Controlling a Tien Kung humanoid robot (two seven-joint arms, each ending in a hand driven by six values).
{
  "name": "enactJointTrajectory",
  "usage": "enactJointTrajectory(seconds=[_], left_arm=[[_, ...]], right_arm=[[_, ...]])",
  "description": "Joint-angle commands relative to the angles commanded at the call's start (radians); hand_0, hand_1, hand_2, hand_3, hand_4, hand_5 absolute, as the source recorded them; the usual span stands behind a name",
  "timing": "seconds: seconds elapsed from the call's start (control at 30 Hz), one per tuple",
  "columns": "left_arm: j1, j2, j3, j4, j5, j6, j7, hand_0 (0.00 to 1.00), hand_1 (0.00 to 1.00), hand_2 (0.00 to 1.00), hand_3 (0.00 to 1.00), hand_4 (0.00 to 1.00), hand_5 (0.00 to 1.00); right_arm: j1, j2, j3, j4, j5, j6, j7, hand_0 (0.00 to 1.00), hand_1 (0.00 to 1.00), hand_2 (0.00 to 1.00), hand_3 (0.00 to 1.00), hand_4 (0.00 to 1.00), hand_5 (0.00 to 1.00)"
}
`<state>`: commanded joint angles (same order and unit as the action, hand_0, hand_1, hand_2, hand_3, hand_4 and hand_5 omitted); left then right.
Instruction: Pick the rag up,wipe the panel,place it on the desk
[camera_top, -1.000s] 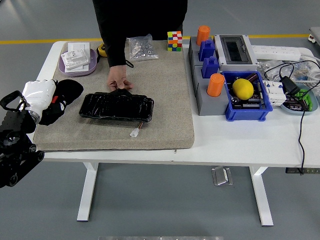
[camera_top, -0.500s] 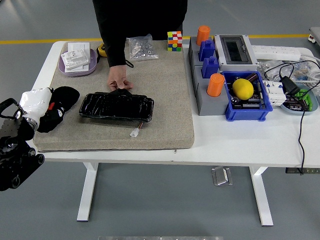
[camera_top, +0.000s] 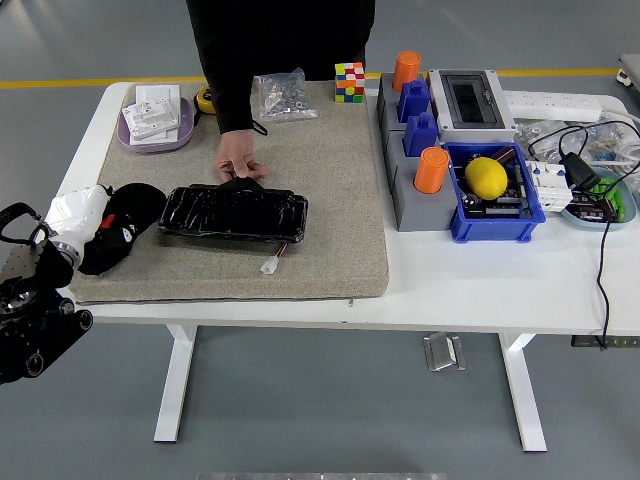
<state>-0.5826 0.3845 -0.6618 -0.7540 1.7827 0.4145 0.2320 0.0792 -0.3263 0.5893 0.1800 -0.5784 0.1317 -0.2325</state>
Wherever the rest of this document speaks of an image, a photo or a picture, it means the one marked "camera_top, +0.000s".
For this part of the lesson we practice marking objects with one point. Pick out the green plastic part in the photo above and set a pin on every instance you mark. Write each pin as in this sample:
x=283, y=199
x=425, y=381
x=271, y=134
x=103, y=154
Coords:
x=617, y=197

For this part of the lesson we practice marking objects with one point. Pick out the white socket module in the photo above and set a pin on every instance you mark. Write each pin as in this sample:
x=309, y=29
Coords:
x=150, y=120

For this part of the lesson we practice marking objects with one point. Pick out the black rag with red patch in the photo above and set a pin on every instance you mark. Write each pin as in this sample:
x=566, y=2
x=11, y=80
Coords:
x=135, y=205

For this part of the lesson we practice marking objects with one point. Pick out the person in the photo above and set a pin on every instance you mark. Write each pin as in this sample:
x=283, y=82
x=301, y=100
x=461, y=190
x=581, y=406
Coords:
x=280, y=35

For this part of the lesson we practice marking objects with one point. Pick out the clear bag of screws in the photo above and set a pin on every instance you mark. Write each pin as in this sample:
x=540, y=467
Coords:
x=283, y=97

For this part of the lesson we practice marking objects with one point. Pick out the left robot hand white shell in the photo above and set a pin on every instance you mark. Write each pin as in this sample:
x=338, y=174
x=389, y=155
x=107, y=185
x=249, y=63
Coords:
x=75, y=212

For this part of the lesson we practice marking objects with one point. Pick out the white table leg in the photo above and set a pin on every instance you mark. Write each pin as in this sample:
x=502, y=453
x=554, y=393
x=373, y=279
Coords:
x=175, y=385
x=525, y=395

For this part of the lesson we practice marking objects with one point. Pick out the white circuit breaker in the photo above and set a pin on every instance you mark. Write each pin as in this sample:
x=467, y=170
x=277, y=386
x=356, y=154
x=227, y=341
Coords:
x=550, y=190

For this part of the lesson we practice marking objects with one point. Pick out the person's right hand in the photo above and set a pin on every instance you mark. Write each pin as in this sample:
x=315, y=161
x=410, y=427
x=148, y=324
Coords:
x=235, y=155

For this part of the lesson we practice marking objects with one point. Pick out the black table control box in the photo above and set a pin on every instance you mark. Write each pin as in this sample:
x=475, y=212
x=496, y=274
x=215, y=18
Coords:
x=620, y=341

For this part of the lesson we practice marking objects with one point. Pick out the clear bag of small parts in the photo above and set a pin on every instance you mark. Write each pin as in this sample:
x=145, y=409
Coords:
x=600, y=137

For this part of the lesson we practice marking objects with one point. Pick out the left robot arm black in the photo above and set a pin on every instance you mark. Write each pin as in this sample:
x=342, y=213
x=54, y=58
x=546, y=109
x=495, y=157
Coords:
x=30, y=325

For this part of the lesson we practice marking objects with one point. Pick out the dark circuit board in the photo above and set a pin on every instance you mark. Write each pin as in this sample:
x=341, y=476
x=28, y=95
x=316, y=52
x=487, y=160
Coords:
x=500, y=207

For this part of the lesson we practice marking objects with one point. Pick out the person's right forearm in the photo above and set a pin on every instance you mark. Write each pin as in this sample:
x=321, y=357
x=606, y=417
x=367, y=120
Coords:
x=231, y=105

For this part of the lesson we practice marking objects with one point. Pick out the orange cylinder peg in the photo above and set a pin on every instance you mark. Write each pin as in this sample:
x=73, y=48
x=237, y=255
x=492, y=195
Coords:
x=431, y=170
x=406, y=70

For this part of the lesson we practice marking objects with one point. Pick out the purple oval tray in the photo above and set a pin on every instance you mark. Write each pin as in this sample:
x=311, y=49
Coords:
x=185, y=131

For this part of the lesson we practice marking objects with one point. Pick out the light blue dish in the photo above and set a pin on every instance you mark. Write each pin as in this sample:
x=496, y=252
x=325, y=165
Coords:
x=627, y=200

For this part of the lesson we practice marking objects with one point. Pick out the blue block peg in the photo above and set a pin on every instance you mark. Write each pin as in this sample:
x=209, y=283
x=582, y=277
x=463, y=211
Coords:
x=421, y=137
x=414, y=102

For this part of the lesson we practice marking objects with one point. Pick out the yellow tape measure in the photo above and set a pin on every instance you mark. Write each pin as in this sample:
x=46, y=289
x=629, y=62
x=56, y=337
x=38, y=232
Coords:
x=203, y=100

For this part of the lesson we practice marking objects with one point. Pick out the black power adapter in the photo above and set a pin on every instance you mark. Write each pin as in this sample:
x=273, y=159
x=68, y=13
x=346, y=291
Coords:
x=580, y=171

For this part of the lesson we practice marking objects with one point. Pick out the colourful puzzle cube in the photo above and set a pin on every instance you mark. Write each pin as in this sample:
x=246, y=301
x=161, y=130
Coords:
x=349, y=83

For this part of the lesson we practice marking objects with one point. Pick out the blue plastic bin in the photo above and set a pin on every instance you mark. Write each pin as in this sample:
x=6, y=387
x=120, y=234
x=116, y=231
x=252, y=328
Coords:
x=495, y=227

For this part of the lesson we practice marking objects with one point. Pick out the white power strip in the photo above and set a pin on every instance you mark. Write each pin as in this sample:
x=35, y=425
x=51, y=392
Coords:
x=550, y=104

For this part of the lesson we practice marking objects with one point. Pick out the white cart corner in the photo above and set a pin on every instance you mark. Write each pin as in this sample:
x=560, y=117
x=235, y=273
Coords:
x=631, y=70

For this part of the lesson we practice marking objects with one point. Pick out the grey-brown mat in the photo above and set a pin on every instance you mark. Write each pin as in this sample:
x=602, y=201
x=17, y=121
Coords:
x=325, y=200

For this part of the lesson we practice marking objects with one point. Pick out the grey distribution box clear lid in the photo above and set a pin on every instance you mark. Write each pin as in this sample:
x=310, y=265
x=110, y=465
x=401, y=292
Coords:
x=470, y=100

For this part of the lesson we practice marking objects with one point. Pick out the silver metal floor plate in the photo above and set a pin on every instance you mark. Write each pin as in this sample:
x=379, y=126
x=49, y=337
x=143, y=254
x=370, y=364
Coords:
x=442, y=352

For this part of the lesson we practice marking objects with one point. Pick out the white flat switch plate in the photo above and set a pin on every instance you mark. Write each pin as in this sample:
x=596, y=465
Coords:
x=157, y=91

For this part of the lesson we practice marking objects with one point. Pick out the yellow lemon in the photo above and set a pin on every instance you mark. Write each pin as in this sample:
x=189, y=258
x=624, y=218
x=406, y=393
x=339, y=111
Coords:
x=486, y=177

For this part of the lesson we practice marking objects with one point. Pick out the dark brown tube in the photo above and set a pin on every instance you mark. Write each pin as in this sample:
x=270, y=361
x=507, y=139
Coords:
x=506, y=154

